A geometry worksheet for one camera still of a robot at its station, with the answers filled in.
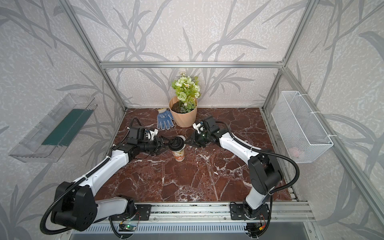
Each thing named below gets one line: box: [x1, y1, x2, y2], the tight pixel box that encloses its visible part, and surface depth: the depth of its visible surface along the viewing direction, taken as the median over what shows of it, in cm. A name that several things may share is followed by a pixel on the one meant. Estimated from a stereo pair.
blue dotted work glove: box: [156, 110, 174, 131], surface depth 114 cm
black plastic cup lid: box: [168, 136, 185, 152], surface depth 81 cm
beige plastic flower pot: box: [168, 96, 198, 128], surface depth 101 cm
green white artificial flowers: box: [171, 71, 201, 114], surface depth 96 cm
